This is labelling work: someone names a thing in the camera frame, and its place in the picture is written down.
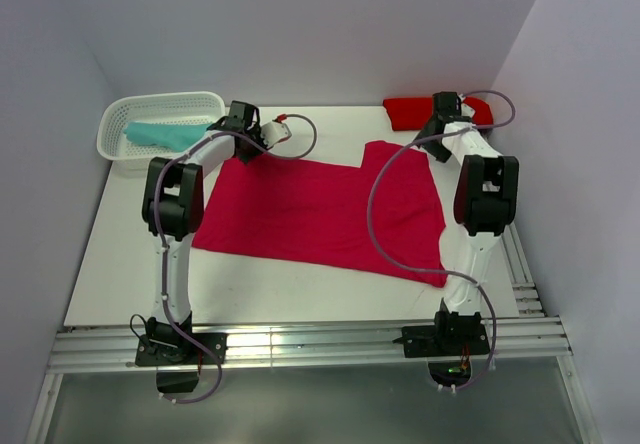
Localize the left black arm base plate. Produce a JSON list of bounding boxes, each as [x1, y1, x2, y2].
[[129, 314, 228, 404]]

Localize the front aluminium rail frame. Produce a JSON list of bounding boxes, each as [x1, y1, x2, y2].
[[46, 317, 572, 375]]

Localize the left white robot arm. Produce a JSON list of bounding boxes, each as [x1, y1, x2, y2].
[[142, 101, 268, 363]]

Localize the folded red t shirt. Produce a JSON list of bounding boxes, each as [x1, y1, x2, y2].
[[382, 97, 494, 132]]

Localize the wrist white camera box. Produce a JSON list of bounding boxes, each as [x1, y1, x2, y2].
[[261, 121, 292, 149], [460, 100, 476, 123]]

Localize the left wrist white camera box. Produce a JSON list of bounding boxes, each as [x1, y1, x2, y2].
[[261, 121, 292, 149]]

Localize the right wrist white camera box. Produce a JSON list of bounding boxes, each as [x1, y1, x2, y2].
[[460, 100, 476, 123]]

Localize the white perforated plastic basket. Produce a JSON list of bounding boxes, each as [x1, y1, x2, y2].
[[96, 91, 226, 171]]

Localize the right side aluminium rail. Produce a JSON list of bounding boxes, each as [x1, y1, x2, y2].
[[501, 224, 547, 318]]

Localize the magenta t shirt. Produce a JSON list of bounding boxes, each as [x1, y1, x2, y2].
[[193, 141, 446, 288]]

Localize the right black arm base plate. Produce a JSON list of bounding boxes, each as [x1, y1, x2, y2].
[[392, 310, 490, 390]]

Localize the teal rolled t shirt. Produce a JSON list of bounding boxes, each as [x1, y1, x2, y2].
[[124, 121, 210, 152]]

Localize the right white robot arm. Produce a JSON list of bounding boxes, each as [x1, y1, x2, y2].
[[416, 91, 519, 316]]

